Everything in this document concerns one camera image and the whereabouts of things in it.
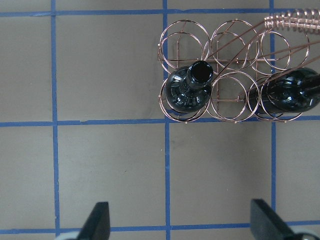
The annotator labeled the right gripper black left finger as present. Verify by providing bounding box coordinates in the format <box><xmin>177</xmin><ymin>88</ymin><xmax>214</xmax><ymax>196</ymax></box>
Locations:
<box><xmin>77</xmin><ymin>201</ymin><xmax>111</xmax><ymax>240</ymax></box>

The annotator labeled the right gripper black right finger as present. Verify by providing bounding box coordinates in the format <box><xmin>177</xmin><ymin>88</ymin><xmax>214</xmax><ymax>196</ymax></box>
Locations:
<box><xmin>250</xmin><ymin>199</ymin><xmax>295</xmax><ymax>240</ymax></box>

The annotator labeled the copper wire wine basket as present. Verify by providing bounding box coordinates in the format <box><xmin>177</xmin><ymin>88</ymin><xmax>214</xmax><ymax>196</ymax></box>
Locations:
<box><xmin>158</xmin><ymin>9</ymin><xmax>320</xmax><ymax>123</ymax></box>

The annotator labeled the dark wine bottle, right slot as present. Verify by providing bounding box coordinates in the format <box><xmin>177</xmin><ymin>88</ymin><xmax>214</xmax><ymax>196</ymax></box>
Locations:
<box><xmin>248</xmin><ymin>67</ymin><xmax>320</xmax><ymax>114</ymax></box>

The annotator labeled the dark wine bottle, left slot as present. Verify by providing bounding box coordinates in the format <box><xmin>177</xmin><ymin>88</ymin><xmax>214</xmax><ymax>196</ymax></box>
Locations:
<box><xmin>164</xmin><ymin>60</ymin><xmax>214</xmax><ymax>114</ymax></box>

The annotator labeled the dark wine bottle, slot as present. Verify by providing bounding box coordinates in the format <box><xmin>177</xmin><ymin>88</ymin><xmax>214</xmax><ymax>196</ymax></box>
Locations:
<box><xmin>164</xmin><ymin>60</ymin><xmax>214</xmax><ymax>114</ymax></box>
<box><xmin>248</xmin><ymin>67</ymin><xmax>320</xmax><ymax>114</ymax></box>

